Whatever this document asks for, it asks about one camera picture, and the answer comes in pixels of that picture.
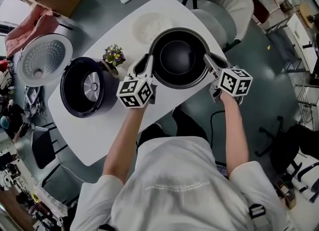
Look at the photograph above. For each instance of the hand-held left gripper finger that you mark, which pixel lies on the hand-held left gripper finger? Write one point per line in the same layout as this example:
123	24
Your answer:
132	69
151	69

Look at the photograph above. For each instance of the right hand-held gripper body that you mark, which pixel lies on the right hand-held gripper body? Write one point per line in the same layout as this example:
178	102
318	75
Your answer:
234	81

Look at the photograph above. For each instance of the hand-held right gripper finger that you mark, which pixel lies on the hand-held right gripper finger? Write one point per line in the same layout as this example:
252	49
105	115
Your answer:
224	64
212	68

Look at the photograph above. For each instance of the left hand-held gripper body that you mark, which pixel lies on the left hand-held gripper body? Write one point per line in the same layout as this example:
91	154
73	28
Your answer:
135	93

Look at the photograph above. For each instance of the black pot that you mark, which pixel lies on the black pot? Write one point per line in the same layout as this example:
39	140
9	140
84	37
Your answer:
177	58

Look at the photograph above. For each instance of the white steamer plate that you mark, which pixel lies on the white steamer plate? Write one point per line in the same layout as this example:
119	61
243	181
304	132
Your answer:
148	26

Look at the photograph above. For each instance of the person's right forearm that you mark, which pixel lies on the person's right forearm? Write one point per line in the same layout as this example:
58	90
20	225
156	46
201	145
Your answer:
234	135

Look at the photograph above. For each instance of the person's left forearm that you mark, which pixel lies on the person's left forearm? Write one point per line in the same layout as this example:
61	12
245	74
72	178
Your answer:
124	145

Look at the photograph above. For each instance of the purple flower potted plant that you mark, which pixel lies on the purple flower potted plant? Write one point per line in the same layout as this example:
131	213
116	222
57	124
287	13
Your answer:
113	55

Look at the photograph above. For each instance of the light grey chair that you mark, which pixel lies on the light grey chair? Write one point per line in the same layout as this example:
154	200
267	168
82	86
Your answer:
224	6

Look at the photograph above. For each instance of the open rice cooker lid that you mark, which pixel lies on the open rice cooker lid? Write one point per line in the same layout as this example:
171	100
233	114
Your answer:
74	88

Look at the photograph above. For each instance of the person's black trousers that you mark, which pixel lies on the person's black trousers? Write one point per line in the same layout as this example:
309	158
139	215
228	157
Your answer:
189	128

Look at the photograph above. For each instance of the wooden chair red seat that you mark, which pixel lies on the wooden chair red seat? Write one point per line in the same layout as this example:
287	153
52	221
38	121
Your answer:
261	11

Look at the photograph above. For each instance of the black office chair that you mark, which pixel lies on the black office chair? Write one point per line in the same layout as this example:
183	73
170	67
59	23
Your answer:
286	145

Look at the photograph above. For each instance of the person's white shirt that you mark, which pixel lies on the person's white shirt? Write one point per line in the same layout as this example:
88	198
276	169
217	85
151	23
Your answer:
179	187

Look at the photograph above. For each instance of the pink armchair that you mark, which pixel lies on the pink armchair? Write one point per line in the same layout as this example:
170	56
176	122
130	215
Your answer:
30	31

